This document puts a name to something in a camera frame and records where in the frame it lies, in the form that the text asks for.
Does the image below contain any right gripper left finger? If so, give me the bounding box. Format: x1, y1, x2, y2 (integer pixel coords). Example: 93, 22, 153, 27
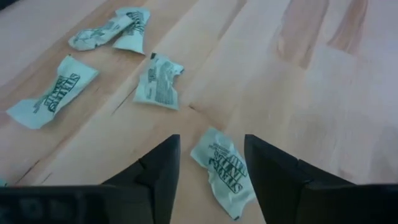
102, 134, 181, 224

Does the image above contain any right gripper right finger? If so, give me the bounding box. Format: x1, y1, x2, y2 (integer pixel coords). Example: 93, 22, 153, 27
244, 134, 355, 224

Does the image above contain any green white stevia packet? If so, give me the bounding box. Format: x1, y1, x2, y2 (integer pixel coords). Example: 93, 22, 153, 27
190, 126, 256, 222
6, 54, 100, 130
68, 14, 134, 52
112, 6, 151, 55
132, 52, 185, 111

